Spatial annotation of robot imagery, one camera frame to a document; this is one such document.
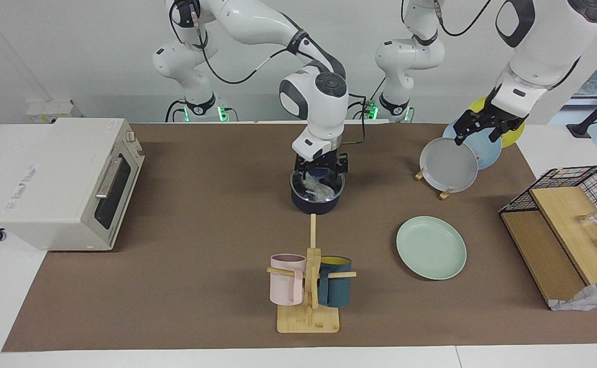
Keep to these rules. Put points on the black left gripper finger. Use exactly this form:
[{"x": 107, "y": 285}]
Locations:
[
  {"x": 497, "y": 135},
  {"x": 461, "y": 138}
]

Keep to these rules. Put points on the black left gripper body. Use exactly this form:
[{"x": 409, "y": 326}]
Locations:
[{"x": 487, "y": 118}]

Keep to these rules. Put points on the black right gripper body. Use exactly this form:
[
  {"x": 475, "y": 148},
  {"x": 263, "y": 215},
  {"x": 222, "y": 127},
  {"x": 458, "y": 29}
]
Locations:
[{"x": 321, "y": 163}]

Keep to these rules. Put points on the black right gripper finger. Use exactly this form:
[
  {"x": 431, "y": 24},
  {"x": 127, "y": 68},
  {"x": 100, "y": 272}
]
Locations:
[
  {"x": 336, "y": 180},
  {"x": 306, "y": 183}
]

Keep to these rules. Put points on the glass lid with blue knob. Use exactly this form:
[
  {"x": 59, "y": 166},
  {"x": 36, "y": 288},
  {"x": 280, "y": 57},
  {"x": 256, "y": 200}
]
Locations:
[{"x": 298, "y": 185}]

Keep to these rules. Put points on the clear plastic wrap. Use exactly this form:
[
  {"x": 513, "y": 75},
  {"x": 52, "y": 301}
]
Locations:
[{"x": 321, "y": 191}]

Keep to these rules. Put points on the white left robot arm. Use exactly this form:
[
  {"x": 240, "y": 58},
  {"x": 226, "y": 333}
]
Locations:
[{"x": 549, "y": 46}]

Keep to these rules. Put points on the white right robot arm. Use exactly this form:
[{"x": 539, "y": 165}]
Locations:
[{"x": 257, "y": 20}]

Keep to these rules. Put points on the yellow plate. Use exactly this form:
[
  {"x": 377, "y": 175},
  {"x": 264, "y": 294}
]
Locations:
[{"x": 514, "y": 137}]

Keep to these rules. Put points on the light blue plate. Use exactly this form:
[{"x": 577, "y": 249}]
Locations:
[{"x": 488, "y": 153}]

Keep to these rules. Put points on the grey plate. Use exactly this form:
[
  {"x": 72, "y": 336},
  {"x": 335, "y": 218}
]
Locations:
[{"x": 449, "y": 166}]

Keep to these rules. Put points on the wooden plate rack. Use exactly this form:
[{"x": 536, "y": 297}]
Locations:
[{"x": 445, "y": 194}]

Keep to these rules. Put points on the mint green plate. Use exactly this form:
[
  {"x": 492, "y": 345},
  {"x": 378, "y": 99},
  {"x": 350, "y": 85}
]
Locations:
[{"x": 431, "y": 248}]

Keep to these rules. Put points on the dark blue saucepan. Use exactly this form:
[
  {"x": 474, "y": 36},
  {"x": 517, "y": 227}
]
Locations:
[{"x": 314, "y": 207}]

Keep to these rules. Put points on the pink mug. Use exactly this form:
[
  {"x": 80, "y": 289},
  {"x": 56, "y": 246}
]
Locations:
[{"x": 285, "y": 286}]

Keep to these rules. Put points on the dark teal mug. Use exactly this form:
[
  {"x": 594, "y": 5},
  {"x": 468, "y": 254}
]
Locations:
[{"x": 337, "y": 289}]

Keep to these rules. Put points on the brown table mat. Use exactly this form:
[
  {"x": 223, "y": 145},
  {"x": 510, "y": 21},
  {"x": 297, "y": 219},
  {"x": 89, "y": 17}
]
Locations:
[{"x": 201, "y": 230}]

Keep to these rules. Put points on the wooden stepped shelf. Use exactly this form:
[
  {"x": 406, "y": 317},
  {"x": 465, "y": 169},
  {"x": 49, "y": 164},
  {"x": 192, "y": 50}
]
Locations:
[{"x": 538, "y": 250}]

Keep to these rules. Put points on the clear glass cup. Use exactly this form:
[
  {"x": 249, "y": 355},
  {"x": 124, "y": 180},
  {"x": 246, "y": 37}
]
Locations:
[{"x": 596, "y": 222}]

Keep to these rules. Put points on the wooden mug tree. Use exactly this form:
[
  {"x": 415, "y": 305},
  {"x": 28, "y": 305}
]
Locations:
[{"x": 308, "y": 319}]

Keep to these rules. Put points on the grey patterned cloth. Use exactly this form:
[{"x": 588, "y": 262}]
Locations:
[{"x": 590, "y": 297}]

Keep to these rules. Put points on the white toaster oven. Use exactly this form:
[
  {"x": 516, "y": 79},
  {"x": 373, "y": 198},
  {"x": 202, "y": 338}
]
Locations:
[{"x": 48, "y": 194}]

